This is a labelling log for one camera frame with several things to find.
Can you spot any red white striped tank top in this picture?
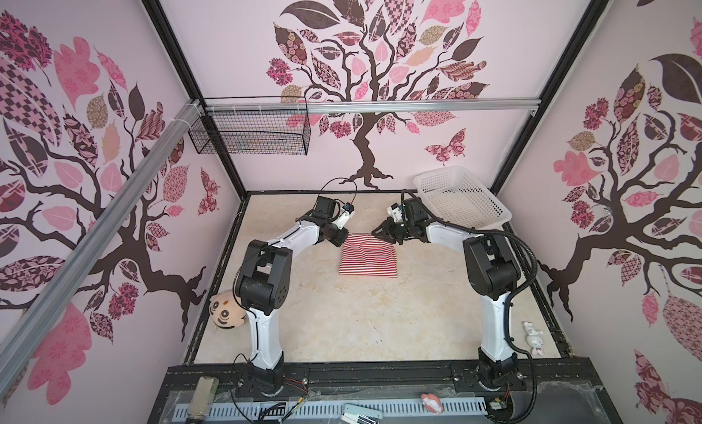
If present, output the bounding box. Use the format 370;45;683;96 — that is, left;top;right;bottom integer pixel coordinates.
339;234;398;278

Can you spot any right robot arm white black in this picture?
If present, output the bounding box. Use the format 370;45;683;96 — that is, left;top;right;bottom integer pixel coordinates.
371;217;536;390

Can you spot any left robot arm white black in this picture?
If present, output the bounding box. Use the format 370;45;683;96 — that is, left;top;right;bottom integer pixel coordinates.
233;211;352;393

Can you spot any white plastic laundry basket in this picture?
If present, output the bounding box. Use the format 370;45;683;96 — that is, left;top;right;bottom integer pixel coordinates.
413;166;512;229

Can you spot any red white small toy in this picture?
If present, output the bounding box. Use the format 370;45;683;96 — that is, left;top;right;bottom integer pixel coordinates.
420;394;444;414

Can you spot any beige box on base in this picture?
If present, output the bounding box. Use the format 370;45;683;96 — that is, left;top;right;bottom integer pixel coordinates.
186;376;219;424

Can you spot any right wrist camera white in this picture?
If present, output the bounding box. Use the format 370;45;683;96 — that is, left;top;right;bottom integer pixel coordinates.
388;192;431;228

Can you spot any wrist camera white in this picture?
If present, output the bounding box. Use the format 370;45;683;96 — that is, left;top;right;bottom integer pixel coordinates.
388;192;431;228
312;195;355;229

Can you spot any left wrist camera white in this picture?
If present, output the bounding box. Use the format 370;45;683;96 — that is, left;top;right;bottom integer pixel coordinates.
312;195;355;229

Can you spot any thin black camera cable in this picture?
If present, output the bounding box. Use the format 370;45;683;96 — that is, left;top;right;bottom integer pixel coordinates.
317;176;360;206

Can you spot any black wire mesh basket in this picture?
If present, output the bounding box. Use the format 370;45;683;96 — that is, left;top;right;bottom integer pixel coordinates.
188;95;312;156

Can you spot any aluminium rail back wall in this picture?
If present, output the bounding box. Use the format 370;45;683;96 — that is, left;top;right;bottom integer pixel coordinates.
206;98;541;114

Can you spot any aluminium rail wall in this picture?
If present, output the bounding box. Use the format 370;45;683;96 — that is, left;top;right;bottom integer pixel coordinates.
1;100;202;395
206;98;541;114

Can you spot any white device on duct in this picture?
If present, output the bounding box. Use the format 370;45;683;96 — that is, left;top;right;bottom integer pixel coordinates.
341;404;383;424

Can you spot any white slotted cable duct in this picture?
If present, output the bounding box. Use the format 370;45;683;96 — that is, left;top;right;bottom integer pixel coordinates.
205;398;487;423

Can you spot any aluminium rail left wall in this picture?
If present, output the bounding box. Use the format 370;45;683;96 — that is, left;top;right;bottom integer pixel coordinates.
1;100;202;395

